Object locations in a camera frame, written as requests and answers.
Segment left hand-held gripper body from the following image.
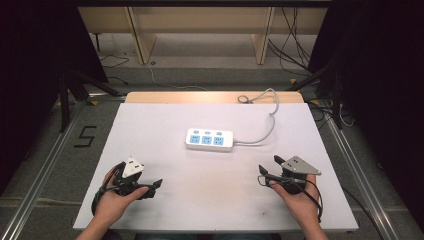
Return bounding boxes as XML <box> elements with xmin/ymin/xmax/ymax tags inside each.
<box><xmin>113</xmin><ymin>156</ymin><xmax>158</xmax><ymax>200</ymax></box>

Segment light wooden bench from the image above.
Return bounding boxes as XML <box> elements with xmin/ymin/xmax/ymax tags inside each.
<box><xmin>78</xmin><ymin>6</ymin><xmax>329</xmax><ymax>66</ymax></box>

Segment person's right hand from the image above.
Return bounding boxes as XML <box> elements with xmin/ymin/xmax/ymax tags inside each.
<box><xmin>269</xmin><ymin>175</ymin><xmax>323</xmax><ymax>228</ymax></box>

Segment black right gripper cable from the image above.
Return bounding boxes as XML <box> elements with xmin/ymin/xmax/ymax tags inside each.
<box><xmin>257</xmin><ymin>174</ymin><xmax>325</xmax><ymax>224</ymax></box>

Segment white power strip cable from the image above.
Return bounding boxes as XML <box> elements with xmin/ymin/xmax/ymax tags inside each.
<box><xmin>233</xmin><ymin>87</ymin><xmax>280</xmax><ymax>146</ymax></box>

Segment thin black floor cable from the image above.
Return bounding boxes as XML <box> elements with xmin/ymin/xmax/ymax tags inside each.
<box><xmin>99</xmin><ymin>54</ymin><xmax>131</xmax><ymax>86</ymax></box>

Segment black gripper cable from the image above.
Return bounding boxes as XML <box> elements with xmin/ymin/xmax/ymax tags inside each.
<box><xmin>91</xmin><ymin>162</ymin><xmax>125</xmax><ymax>216</ymax></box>
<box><xmin>257</xmin><ymin>174</ymin><xmax>325</xmax><ymax>224</ymax></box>

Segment white power strip blue sockets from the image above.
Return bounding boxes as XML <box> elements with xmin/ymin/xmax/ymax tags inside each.
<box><xmin>185</xmin><ymin>128</ymin><xmax>235</xmax><ymax>153</ymax></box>

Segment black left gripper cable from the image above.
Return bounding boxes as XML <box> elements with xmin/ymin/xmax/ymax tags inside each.
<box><xmin>91</xmin><ymin>162</ymin><xmax>125</xmax><ymax>216</ymax></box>

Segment black metal stand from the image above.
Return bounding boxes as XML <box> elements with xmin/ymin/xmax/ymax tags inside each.
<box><xmin>285</xmin><ymin>58</ymin><xmax>345</xmax><ymax>131</ymax></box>
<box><xmin>57</xmin><ymin>68</ymin><xmax>124</xmax><ymax>134</ymax></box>

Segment person's left hand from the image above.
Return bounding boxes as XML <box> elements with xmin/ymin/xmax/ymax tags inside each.
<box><xmin>94</xmin><ymin>164</ymin><xmax>150</xmax><ymax>226</ymax></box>

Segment person's lap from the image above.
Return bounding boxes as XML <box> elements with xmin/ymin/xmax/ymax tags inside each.
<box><xmin>133</xmin><ymin>233</ymin><xmax>282</xmax><ymax>240</ymax></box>

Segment aluminium floor rail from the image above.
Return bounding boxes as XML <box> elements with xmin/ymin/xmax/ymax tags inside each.
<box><xmin>323</xmin><ymin>114</ymin><xmax>403</xmax><ymax>240</ymax></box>
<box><xmin>0</xmin><ymin>99</ymin><xmax>88</xmax><ymax>240</ymax></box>

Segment thin white floor cable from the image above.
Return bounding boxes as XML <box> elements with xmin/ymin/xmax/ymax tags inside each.
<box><xmin>145</xmin><ymin>62</ymin><xmax>210</xmax><ymax>92</ymax></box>

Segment wooden table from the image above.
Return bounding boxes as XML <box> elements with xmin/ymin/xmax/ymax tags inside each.
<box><xmin>124</xmin><ymin>91</ymin><xmax>305</xmax><ymax>105</ymax></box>

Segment bundle of black floor cables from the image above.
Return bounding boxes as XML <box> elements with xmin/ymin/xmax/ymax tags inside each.
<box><xmin>267</xmin><ymin>6</ymin><xmax>314</xmax><ymax>77</ymax></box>

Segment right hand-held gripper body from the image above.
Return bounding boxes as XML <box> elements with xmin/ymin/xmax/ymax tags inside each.
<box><xmin>279</xmin><ymin>155</ymin><xmax>323</xmax><ymax>196</ymax></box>

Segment black curtain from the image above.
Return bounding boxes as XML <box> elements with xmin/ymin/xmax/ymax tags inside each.
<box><xmin>0</xmin><ymin>0</ymin><xmax>110</xmax><ymax>196</ymax></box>
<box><xmin>307</xmin><ymin>0</ymin><xmax>424</xmax><ymax>233</ymax></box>

